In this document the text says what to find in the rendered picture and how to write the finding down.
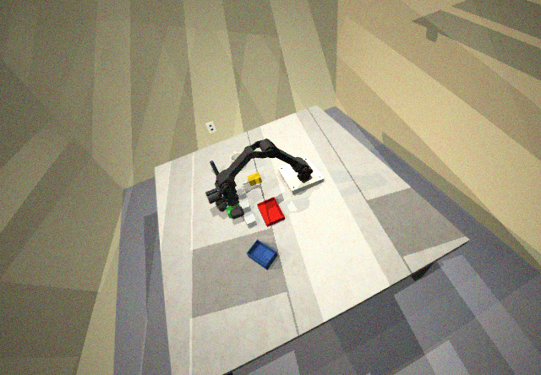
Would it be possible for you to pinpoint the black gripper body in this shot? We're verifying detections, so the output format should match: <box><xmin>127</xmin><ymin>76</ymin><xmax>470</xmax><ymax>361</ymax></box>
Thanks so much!
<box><xmin>225</xmin><ymin>187</ymin><xmax>244</xmax><ymax>219</ymax></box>

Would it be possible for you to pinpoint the red tray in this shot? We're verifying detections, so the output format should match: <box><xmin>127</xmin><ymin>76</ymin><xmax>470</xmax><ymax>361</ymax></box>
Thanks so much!
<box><xmin>257</xmin><ymin>197</ymin><xmax>285</xmax><ymax>227</ymax></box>

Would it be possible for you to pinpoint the blue tray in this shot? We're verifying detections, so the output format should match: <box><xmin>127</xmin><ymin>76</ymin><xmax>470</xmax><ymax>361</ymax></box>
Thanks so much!
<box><xmin>246</xmin><ymin>240</ymin><xmax>277</xmax><ymax>269</ymax></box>

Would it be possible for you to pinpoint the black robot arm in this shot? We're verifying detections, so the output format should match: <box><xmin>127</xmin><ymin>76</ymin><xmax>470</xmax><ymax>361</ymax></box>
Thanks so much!
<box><xmin>205</xmin><ymin>139</ymin><xmax>314</xmax><ymax>212</ymax></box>

